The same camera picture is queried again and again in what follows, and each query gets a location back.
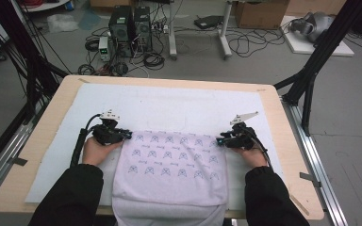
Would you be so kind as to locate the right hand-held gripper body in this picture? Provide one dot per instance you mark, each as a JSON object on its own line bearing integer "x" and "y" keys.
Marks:
{"x": 242, "y": 138}

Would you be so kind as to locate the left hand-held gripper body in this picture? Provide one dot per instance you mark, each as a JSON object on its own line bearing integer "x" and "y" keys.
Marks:
{"x": 106, "y": 133}

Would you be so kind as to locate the pale lilac towel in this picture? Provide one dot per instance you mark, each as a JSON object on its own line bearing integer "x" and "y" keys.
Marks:
{"x": 169, "y": 185}

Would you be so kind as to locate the person's left hand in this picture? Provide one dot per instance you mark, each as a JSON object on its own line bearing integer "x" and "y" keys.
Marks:
{"x": 94, "y": 152}

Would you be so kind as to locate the person's right hand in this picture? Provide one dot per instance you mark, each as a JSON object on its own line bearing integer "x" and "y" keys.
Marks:
{"x": 254, "y": 157}

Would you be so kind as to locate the white grid mat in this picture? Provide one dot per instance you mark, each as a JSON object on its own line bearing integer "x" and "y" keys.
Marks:
{"x": 169, "y": 94}

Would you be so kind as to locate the grey tape strip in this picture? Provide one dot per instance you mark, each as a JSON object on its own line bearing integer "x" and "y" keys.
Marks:
{"x": 18, "y": 161}
{"x": 309, "y": 179}

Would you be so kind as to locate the white power supply unit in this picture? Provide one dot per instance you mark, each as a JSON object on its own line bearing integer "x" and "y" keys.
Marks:
{"x": 104, "y": 48}

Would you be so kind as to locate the white desk leg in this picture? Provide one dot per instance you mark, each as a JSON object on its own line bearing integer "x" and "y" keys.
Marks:
{"x": 172, "y": 31}
{"x": 224, "y": 34}

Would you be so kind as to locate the wide black computer tower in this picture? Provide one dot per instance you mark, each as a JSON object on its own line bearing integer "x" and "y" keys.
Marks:
{"x": 121, "y": 29}

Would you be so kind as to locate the narrow black computer tower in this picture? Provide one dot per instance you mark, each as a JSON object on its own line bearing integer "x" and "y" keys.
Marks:
{"x": 143, "y": 28}

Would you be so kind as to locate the white floor board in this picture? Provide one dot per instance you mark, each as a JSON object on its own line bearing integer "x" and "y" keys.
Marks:
{"x": 298, "y": 45}

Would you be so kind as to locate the flat black box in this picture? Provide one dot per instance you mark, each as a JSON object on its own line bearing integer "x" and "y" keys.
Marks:
{"x": 209, "y": 22}

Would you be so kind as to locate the teal floor sheet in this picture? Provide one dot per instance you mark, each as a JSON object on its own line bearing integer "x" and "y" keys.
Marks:
{"x": 89, "y": 19}

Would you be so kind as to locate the clear plastic bag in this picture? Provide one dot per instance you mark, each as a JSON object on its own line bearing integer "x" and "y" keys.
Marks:
{"x": 62, "y": 22}

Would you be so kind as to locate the large cardboard box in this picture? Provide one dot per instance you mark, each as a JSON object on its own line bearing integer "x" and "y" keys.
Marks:
{"x": 260, "y": 14}

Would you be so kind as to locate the grey rounded device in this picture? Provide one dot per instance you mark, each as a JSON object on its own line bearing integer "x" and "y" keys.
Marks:
{"x": 314, "y": 26}

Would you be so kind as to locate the aluminium rail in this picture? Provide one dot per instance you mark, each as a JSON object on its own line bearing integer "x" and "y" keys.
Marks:
{"x": 314, "y": 163}
{"x": 9, "y": 147}

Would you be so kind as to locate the black metal frame stand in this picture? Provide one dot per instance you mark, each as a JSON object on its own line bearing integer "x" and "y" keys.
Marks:
{"x": 320, "y": 53}
{"x": 22, "y": 47}

